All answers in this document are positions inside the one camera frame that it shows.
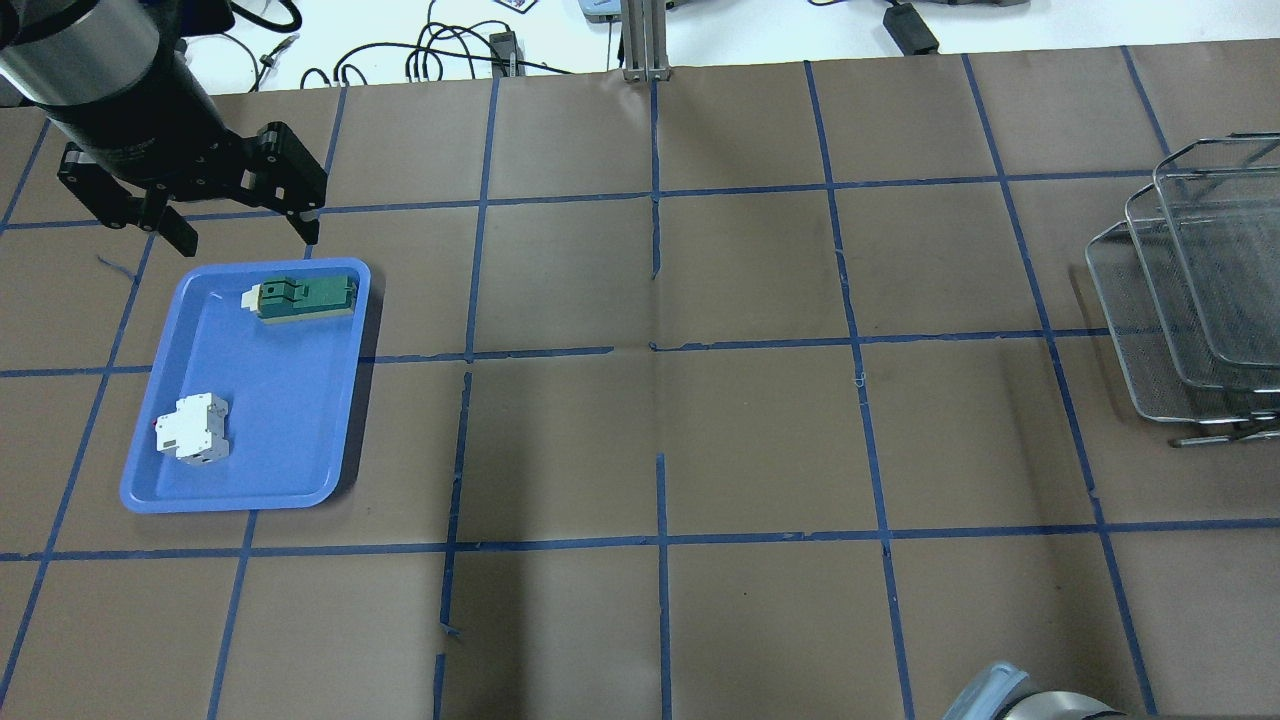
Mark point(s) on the silver wire mesh shelf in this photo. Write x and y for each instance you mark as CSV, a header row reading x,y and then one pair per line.
x,y
1188,286

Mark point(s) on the black power adapter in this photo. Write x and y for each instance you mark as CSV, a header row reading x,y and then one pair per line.
x,y
908,30

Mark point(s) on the green terminal block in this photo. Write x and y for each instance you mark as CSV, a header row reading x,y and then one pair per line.
x,y
286,299

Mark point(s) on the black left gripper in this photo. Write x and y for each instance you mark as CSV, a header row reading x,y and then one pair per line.
x,y
140,125

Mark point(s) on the aluminium frame post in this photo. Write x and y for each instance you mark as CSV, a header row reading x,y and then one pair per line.
x,y
644,41

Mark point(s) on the blue plastic tray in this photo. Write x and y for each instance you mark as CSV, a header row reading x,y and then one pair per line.
x,y
289,387

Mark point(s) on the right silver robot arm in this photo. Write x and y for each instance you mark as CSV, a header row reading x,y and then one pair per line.
x,y
1004,691

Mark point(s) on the white circuit breaker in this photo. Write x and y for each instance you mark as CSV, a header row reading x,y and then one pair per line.
x,y
195,433

